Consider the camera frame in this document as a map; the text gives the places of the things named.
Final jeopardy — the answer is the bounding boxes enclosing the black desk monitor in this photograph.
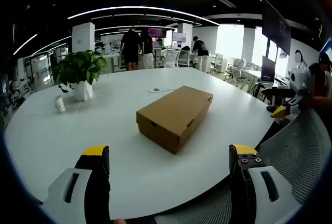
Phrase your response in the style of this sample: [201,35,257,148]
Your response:
[260,55,276,85]

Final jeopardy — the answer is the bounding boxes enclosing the purple lit screen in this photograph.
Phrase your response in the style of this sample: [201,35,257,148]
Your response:
[149,28,167,38]

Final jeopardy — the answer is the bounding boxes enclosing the white table socket strip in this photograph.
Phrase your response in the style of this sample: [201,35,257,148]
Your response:
[148,86,178,94]

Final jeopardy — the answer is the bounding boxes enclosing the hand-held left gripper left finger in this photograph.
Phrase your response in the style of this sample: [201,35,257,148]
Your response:
[41,145,112,222]

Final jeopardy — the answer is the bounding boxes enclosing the brown cardboard shoe box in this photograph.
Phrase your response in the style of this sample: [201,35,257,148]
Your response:
[136,85,214,155]

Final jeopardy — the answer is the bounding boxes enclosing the green plant in white pot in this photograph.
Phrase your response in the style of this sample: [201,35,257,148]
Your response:
[51,49,108,102]

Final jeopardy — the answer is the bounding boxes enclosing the group of white office chairs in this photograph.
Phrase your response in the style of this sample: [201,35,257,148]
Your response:
[163,49,260,85]

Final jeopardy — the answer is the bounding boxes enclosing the ceiling light strips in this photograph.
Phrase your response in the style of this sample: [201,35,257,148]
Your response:
[12,0,262,56]

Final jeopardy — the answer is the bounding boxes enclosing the printed paper cup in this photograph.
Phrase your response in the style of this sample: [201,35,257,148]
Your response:
[53,95,65,113]

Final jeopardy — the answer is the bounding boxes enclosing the large dark wall screen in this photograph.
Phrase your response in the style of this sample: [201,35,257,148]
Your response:
[261,0,292,55]

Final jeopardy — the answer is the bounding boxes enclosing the person's upper body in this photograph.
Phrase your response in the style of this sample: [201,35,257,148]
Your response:
[310,62,332,97]

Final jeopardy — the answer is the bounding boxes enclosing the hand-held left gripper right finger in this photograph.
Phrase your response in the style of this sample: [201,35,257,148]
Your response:
[229,144,303,222]

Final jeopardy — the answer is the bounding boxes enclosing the white lit desk screen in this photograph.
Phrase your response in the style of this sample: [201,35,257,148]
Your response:
[172,32,187,43]

